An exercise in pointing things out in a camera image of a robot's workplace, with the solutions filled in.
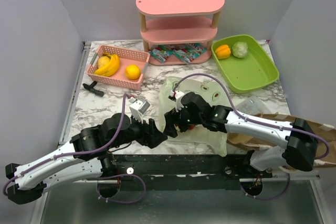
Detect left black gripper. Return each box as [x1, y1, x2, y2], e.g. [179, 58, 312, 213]
[108, 111, 168, 150]

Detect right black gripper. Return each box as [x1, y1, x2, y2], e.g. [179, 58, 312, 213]
[163, 104, 204, 138]

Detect avocado print plastic bag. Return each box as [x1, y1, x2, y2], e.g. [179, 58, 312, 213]
[158, 77, 230, 157]

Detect yellow banana bunch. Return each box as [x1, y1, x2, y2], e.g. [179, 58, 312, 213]
[94, 54, 120, 77]

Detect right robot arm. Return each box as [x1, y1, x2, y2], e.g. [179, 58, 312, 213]
[164, 91, 318, 178]

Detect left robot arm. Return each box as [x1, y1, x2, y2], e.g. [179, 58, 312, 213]
[3, 113, 167, 205]

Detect brown paper bag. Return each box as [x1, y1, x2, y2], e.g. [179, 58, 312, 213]
[227, 113, 335, 168]

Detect orange fruit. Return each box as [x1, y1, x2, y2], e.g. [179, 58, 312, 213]
[124, 65, 141, 80]

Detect pink perforated basket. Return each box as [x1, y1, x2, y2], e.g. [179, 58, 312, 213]
[86, 45, 150, 90]

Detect cherry mint candy packet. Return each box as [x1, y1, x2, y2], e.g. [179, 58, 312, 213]
[149, 45, 173, 63]

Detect clear plastic container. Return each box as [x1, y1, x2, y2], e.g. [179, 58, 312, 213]
[236, 97, 268, 115]

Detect green plastic tray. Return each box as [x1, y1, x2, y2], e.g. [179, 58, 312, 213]
[211, 35, 279, 93]

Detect yellow bell pepper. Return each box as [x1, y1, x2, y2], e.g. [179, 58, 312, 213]
[215, 45, 231, 59]

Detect yellow lemon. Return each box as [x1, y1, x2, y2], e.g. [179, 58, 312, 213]
[97, 52, 110, 68]

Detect green cabbage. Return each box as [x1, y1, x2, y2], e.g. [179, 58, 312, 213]
[232, 41, 248, 58]

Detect pink three-tier shelf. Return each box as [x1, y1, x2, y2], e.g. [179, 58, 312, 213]
[135, 0, 225, 64]

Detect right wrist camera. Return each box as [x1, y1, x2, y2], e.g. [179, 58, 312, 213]
[169, 90, 185, 112]

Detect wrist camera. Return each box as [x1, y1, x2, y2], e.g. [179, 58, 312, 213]
[129, 97, 150, 123]
[169, 90, 185, 112]

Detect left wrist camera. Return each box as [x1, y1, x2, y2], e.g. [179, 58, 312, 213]
[129, 97, 150, 123]

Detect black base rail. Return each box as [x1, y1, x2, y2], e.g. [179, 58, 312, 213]
[98, 154, 272, 191]

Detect black T-handle tool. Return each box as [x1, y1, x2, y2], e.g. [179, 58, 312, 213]
[82, 81, 104, 97]

